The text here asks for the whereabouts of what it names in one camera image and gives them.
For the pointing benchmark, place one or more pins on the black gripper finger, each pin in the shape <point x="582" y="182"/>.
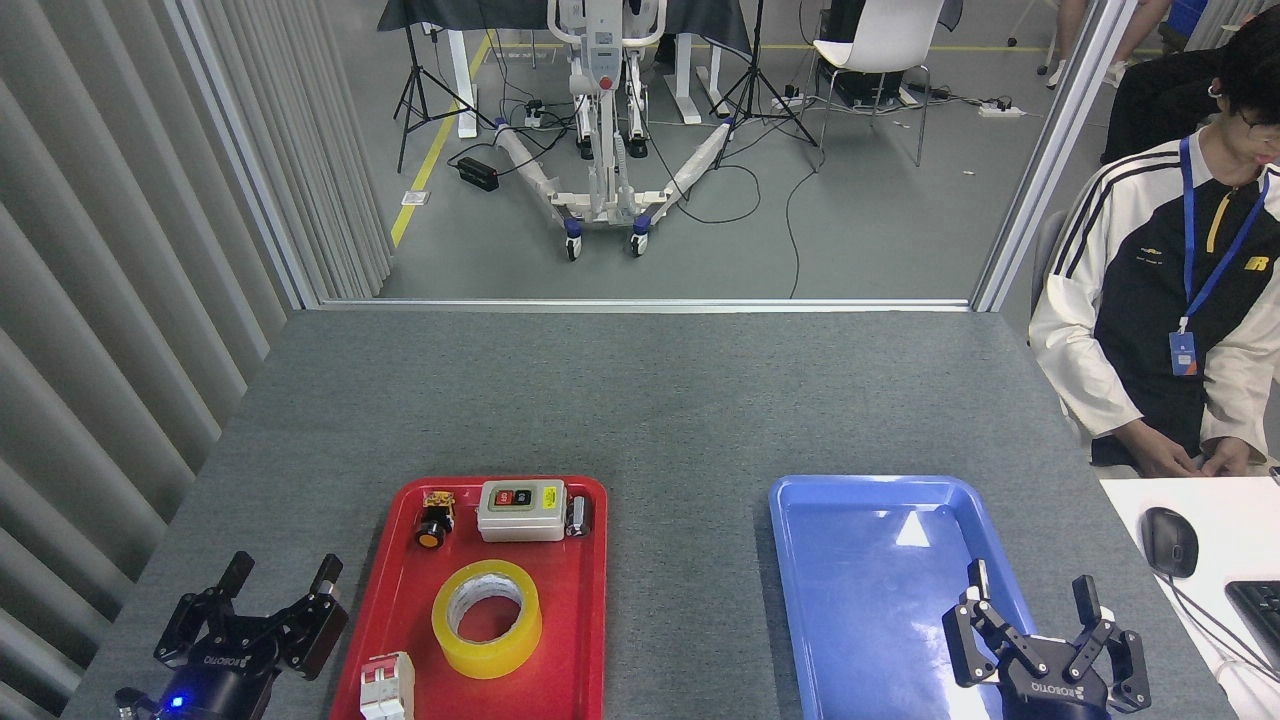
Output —
<point x="1120" y="665"/>
<point x="190" y="625"/>
<point x="315" y="630"/>
<point x="975" y="640"/>

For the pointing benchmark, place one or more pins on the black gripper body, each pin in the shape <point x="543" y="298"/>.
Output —
<point x="230" y="685"/>
<point x="1050" y="695"/>

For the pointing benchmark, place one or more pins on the yellow tape roll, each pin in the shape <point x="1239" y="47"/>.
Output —
<point x="455" y="640"/>

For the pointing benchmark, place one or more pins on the person's right hand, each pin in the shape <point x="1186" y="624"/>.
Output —
<point x="1165" y="460"/>

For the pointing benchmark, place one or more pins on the person's left hand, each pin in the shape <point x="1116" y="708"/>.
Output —
<point x="1225" y="458"/>

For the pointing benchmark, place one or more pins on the white red circuit breaker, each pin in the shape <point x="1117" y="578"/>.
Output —
<point x="385" y="690"/>

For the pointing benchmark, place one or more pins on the blue plastic tray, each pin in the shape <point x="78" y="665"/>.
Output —
<point x="870" y="600"/>

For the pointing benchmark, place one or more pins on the black computer mouse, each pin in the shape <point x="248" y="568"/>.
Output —
<point x="1170" y="540"/>

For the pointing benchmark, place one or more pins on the black keyboard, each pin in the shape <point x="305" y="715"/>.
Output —
<point x="1260" y="615"/>

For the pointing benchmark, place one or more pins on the black orange push button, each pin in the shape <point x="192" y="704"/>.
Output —
<point x="433" y="525"/>

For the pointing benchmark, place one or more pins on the white desk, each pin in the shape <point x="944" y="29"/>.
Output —
<point x="1230" y="520"/>

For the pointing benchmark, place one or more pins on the red plastic tray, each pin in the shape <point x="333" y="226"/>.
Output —
<point x="575" y="620"/>

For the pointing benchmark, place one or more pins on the white floor plate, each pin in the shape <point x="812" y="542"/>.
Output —
<point x="415" y="198"/>

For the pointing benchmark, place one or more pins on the white power strip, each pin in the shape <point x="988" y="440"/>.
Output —
<point x="1000" y="110"/>

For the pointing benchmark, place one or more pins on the black tripod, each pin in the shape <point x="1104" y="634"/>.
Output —
<point x="412" y="90"/>
<point x="755" y="80"/>

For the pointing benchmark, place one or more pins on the white stand on wheels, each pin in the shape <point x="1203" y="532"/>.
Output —
<point x="605" y="120"/>

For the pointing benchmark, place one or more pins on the white chair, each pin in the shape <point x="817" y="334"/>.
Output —
<point x="880" y="40"/>

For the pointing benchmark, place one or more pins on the person standing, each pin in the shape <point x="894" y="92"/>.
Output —
<point x="1125" y="40"/>

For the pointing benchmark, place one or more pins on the grey push button switch box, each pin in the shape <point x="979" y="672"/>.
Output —
<point x="520" y="522"/>

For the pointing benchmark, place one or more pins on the small silver metal switch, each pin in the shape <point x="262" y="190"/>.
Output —
<point x="577" y="515"/>

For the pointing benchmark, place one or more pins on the silver frame rail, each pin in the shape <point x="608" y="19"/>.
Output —
<point x="640" y="304"/>

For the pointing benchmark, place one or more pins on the silver post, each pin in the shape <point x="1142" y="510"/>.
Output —
<point x="240" y="150"/>
<point x="1050" y="150"/>

